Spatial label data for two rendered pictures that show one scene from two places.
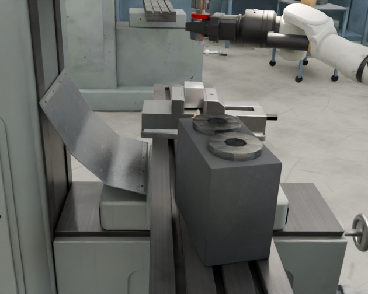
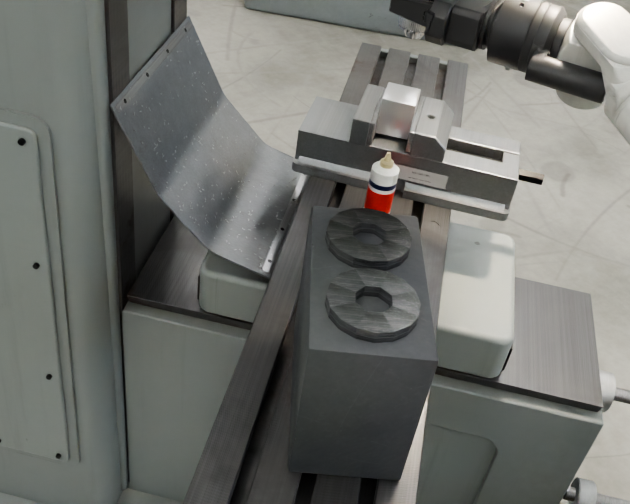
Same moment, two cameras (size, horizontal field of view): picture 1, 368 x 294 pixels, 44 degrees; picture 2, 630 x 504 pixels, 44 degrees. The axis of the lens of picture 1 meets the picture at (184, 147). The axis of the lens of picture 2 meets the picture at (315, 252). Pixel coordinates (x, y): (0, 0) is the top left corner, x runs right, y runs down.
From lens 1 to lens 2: 27 cm
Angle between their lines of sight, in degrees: 17
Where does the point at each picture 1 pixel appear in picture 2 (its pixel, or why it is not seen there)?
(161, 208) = (266, 334)
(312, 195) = (577, 320)
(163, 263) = (227, 447)
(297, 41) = (584, 83)
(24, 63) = (89, 40)
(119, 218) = (226, 300)
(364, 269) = not seen: outside the picture
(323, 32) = not seen: outside the picture
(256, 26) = (517, 35)
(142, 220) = not seen: hidden behind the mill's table
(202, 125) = (338, 241)
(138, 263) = not seen: hidden behind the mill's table
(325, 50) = (628, 118)
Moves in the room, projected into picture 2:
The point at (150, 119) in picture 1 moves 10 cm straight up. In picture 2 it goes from (313, 142) to (321, 85)
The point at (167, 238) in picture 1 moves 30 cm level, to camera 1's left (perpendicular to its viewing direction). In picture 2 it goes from (252, 400) to (11, 327)
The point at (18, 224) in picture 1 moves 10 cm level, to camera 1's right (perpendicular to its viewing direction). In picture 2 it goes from (67, 281) to (127, 298)
